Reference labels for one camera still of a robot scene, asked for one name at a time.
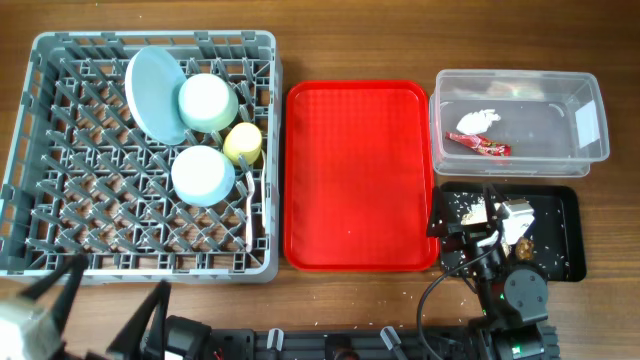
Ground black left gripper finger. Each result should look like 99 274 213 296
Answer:
19 253 90 331
107 280 171 360

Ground rice and food scraps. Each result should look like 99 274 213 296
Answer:
478 199 535 260

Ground red snack wrapper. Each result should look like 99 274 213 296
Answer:
445 132 512 157

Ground white napkin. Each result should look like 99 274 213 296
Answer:
456 109 501 135

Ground white plastic fork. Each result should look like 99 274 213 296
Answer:
245 171 256 253

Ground light blue plate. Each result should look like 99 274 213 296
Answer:
125 46 187 145

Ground mint green food bowl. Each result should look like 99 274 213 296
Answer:
178 73 239 133

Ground yellow plastic cup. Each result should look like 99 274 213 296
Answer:
223 122 262 166

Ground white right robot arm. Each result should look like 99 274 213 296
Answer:
417 184 560 359

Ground grey dishwasher rack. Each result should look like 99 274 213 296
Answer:
1 30 283 284

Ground black waste tray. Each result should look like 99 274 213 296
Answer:
440 182 587 282

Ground clear plastic bin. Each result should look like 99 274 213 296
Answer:
429 69 610 177

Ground red plastic tray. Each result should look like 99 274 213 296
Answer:
283 80 439 272

